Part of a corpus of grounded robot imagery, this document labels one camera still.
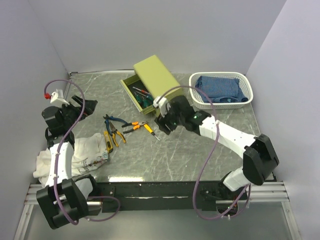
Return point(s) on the blue handled pliers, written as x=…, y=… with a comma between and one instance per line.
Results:
x=112, y=119

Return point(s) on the orange black pliers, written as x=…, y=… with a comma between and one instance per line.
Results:
x=135, y=125

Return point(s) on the blue checkered cloth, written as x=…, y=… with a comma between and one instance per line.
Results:
x=220, y=89

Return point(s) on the aluminium frame rail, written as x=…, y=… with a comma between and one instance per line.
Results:
x=269, y=192

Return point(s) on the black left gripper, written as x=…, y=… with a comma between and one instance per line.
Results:
x=89, y=107

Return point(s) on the yellow handled screwdriver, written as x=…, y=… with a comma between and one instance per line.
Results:
x=149, y=129

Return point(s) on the small green screwdriver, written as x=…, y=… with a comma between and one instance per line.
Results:
x=144, y=103

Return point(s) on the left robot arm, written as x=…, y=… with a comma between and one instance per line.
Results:
x=64, y=200

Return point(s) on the green stubby screwdriver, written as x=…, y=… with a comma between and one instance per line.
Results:
x=137, y=94

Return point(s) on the long green screwdriver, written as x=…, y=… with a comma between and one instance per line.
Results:
x=149, y=97

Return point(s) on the yellow black pliers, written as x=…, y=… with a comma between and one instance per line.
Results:
x=116, y=133

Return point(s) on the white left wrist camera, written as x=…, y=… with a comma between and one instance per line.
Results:
x=56, y=98

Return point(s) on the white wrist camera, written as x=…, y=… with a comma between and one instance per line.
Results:
x=162, y=104
x=56, y=98

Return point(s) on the white plastic basket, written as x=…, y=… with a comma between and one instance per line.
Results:
x=198, y=102

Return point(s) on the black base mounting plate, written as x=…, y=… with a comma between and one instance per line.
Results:
x=210, y=195

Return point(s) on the green metal drawer cabinet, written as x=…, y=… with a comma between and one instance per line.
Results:
x=152, y=76

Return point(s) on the yellow utility knife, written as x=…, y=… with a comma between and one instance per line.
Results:
x=109, y=146

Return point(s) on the white cloth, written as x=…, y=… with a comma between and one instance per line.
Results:
x=90, y=153

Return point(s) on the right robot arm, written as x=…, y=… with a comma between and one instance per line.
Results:
x=259, y=158

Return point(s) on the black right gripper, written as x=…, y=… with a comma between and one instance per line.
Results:
x=161, y=121

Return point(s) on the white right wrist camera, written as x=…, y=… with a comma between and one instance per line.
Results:
x=162, y=104

